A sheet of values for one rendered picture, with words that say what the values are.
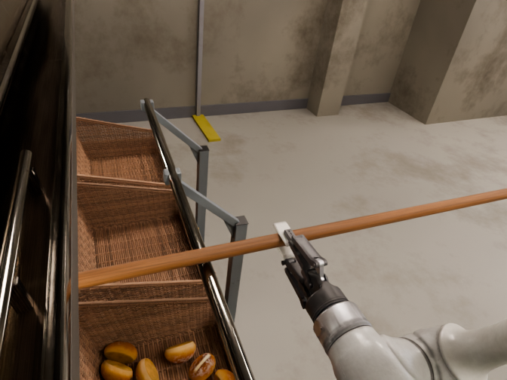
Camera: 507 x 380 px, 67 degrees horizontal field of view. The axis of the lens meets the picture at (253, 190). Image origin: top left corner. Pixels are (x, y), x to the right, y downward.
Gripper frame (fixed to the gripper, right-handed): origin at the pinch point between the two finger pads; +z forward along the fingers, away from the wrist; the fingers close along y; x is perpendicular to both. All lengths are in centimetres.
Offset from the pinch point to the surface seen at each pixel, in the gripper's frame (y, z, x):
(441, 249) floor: 120, 74, 182
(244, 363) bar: 2.3, -22.7, -17.6
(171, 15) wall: 20, 310, 40
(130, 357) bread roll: 56, 18, -34
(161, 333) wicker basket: 58, 24, -24
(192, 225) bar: 2.1, 11.7, -17.6
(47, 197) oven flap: -21.1, -3.5, -42.4
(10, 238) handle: -27, -18, -44
